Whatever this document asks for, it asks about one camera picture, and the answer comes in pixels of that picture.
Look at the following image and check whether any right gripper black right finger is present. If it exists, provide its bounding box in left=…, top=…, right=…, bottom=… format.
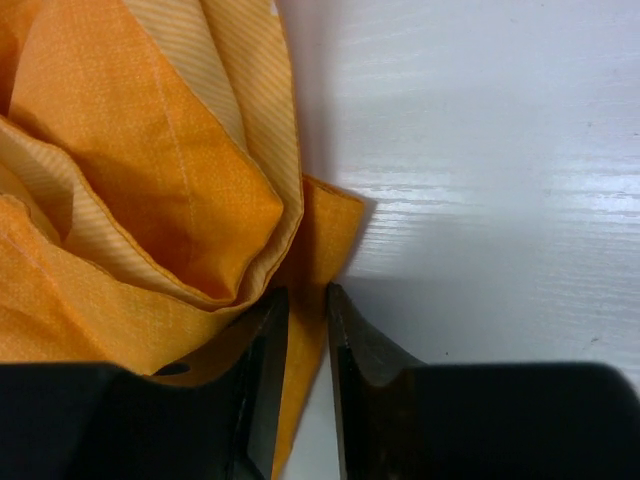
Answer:
left=327, top=283, right=639, bottom=479

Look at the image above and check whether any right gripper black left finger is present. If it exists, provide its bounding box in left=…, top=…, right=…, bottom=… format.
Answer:
left=1, top=288, right=289, bottom=479

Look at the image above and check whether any orange cartoon mouse cloth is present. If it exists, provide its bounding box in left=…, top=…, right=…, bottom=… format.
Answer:
left=1, top=1, right=364, bottom=474

